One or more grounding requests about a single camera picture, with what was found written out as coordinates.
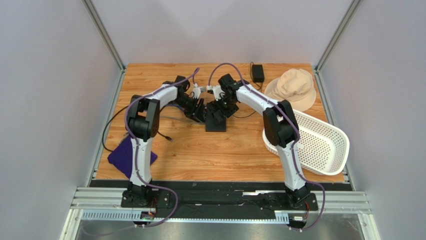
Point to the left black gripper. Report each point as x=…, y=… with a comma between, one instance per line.
x=199, y=115

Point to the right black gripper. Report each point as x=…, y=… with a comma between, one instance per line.
x=216, y=113

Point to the black network switch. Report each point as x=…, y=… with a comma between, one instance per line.
x=215, y=122

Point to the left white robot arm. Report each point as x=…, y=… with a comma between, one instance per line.
x=142, y=120

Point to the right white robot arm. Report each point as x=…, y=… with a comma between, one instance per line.
x=279, y=125

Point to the black power adapter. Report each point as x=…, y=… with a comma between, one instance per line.
x=257, y=73

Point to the beige bucket hat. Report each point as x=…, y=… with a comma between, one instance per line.
x=294, y=85

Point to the purple cloth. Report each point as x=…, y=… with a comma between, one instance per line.
x=121, y=158

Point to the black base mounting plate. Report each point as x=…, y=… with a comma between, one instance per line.
x=218, y=200

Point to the white perforated plastic basket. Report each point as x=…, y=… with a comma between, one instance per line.
x=323, y=148

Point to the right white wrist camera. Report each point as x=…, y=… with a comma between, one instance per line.
x=216, y=91

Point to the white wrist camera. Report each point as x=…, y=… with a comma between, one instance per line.
x=216, y=91
x=197, y=90

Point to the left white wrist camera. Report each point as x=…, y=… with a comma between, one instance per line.
x=197, y=90

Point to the aluminium frame rail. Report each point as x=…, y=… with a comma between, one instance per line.
x=103, y=205

